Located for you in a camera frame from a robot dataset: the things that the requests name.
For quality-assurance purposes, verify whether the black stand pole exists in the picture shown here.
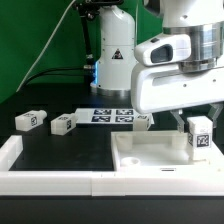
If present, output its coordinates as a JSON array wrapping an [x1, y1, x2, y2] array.
[[72, 0, 124, 67]]

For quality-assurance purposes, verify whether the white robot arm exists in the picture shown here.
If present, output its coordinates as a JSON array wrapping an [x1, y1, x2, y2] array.
[[91, 0, 224, 120]]

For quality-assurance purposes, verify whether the white U-shaped fence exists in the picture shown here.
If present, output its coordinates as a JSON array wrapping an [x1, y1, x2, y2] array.
[[0, 136, 224, 196]]

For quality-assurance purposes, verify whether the black cable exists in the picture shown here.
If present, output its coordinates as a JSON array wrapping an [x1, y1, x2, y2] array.
[[18, 67, 94, 93]]

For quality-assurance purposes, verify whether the white cable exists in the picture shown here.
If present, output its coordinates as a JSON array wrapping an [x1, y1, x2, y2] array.
[[15, 0, 78, 93]]

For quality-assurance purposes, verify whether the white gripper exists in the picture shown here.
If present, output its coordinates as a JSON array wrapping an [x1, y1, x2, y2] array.
[[131, 64, 224, 133]]

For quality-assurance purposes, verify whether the white sheet with markers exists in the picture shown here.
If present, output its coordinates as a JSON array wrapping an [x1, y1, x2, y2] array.
[[75, 108, 143, 124]]

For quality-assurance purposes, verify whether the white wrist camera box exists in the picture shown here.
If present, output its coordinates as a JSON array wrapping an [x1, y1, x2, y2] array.
[[134, 33, 191, 67]]

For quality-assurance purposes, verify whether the white square table top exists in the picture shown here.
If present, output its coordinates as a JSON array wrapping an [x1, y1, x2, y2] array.
[[111, 131, 224, 172]]

